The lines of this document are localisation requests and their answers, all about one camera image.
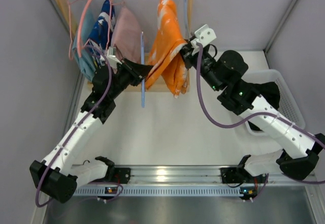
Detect thick blue plastic hanger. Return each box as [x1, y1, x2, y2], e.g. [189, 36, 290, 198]
[140, 31, 147, 109]

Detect orange white trousers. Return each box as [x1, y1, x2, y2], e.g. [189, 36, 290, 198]
[145, 0, 189, 98]

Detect thin blue wire hanger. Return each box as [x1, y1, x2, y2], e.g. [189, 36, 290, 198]
[183, 0, 190, 38]

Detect black trousers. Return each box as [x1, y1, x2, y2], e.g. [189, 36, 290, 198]
[247, 81, 282, 132]

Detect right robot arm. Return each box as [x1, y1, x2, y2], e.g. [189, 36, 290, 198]
[180, 41, 324, 185]

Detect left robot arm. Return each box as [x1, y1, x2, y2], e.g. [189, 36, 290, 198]
[29, 58, 152, 203]

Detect pink trousers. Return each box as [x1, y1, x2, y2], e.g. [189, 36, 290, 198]
[109, 6, 141, 63]

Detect blue patterned trousers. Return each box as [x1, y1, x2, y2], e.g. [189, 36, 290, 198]
[88, 0, 116, 54]

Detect light blue trousers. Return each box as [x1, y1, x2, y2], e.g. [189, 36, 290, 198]
[72, 10, 96, 82]

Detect thick pink plastic hanger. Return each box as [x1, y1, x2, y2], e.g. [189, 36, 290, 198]
[77, 0, 116, 58]

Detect wooden clothes rack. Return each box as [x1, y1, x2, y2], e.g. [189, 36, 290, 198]
[54, 0, 192, 91]

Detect white plastic basket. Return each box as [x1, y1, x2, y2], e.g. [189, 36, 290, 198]
[243, 69, 306, 129]

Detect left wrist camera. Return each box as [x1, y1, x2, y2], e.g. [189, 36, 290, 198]
[106, 46, 122, 67]

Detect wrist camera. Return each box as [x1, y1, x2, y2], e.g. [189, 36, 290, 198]
[106, 46, 122, 67]
[190, 24, 216, 50]

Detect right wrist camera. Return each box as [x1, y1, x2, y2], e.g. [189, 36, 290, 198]
[190, 24, 216, 50]

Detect thin pink wire hanger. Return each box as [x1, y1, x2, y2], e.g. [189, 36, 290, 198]
[104, 0, 126, 49]

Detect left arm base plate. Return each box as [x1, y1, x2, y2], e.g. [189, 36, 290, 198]
[112, 167, 131, 184]

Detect aluminium mounting rail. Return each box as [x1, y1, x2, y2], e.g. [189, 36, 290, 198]
[71, 164, 318, 197]

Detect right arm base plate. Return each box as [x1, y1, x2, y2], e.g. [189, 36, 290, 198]
[220, 167, 266, 186]

